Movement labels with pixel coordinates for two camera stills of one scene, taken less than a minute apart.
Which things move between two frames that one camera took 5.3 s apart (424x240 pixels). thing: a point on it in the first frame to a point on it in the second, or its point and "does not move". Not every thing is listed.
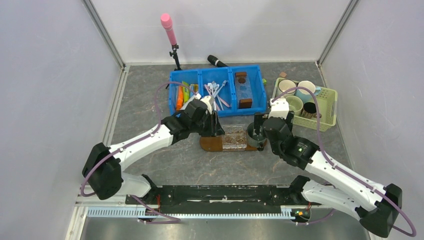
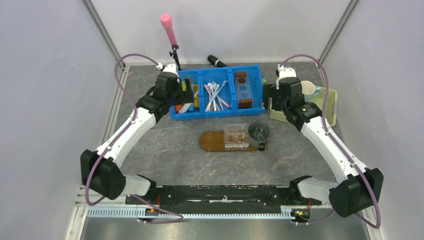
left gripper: [215, 127] to [188, 96]
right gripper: [258, 120] to [269, 91]
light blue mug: [305, 95] does not move
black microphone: [215, 61] does not move
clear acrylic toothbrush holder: [235, 138] does not move
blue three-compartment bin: [235, 90] does not move
